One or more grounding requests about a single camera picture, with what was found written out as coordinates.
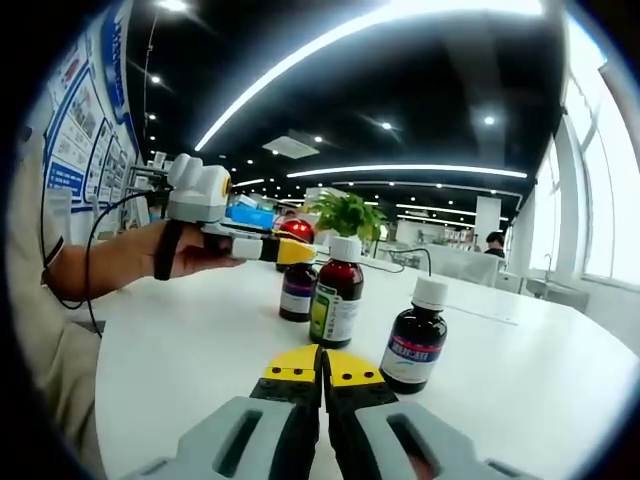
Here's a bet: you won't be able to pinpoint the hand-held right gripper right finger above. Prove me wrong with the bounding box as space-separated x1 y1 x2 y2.
322 349 476 480

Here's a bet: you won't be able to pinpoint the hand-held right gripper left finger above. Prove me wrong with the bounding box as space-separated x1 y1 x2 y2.
177 343 324 480

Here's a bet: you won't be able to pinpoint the small dark medicine bottle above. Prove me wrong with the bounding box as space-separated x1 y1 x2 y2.
278 259 320 323

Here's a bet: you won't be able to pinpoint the tall red medicine bottle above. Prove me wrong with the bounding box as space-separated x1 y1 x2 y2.
308 235 365 350

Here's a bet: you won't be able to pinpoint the wide brown medicine bottle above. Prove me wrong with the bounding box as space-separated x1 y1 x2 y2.
379 276 449 395

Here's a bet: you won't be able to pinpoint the person's left hand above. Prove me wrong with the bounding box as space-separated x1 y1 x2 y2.
152 219 247 280

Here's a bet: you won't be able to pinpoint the blue plastic crate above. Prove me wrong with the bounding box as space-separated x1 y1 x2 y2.
224 194 277 230

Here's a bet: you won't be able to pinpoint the black barcode scanner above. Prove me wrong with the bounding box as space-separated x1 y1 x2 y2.
274 218 317 274

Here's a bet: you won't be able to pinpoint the green potted plant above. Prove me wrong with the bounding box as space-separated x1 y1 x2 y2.
304 189 387 242

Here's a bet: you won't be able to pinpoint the ceiling air conditioner panel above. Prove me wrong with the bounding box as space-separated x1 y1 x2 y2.
262 133 322 161

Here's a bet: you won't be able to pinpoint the white table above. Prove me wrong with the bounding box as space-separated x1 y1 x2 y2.
92 249 640 480

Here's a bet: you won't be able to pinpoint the white desk partition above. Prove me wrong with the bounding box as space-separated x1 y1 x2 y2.
378 241 502 287

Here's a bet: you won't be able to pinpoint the person's beige clothing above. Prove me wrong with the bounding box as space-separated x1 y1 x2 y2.
8 129 107 480

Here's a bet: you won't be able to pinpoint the steel sink with faucet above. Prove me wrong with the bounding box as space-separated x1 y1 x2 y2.
521 253 592 315

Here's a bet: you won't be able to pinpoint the blue white wall posters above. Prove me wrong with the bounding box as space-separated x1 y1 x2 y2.
43 4 145 214

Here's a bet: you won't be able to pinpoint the black gooseneck cable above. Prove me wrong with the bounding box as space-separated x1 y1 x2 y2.
387 246 434 276

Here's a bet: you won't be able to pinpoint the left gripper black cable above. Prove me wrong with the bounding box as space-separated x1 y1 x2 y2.
39 188 167 342

